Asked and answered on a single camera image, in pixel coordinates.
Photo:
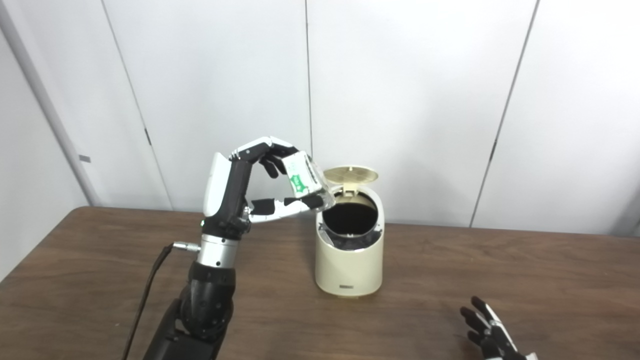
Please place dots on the green white milk carton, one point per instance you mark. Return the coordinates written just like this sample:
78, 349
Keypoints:
302, 177

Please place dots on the cream round bin lid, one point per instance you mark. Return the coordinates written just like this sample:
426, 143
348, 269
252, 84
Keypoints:
352, 174

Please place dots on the cream-colored bin body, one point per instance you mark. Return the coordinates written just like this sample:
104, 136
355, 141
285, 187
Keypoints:
350, 267

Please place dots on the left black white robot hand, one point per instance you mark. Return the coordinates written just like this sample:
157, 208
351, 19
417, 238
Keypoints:
220, 190

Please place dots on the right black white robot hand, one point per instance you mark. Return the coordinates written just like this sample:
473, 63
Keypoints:
492, 335

